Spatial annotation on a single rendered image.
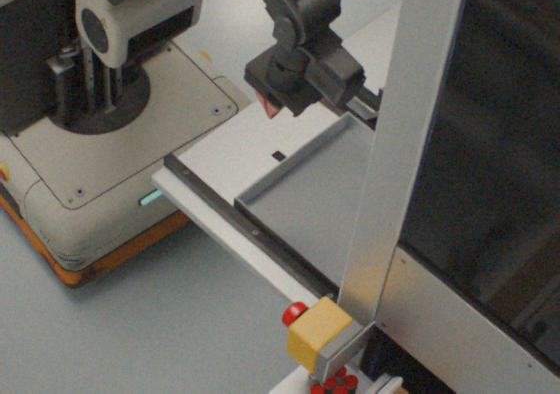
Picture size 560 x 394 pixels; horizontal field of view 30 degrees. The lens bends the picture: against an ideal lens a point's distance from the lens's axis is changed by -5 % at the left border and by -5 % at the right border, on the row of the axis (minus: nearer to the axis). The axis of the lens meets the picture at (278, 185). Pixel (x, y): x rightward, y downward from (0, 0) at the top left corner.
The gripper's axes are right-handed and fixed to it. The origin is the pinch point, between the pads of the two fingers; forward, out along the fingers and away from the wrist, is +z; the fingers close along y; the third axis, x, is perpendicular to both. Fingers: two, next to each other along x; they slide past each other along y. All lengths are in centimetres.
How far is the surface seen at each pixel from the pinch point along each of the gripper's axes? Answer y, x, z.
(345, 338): 30.8, -18.3, -1.4
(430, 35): 20, -13, -51
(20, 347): -30, -25, 115
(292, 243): 12.8, -4.0, 17.1
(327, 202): 11.4, 5.6, 17.4
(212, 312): -6, 16, 110
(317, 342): 28.6, -21.4, -1.0
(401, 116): 21.3, -13.1, -38.1
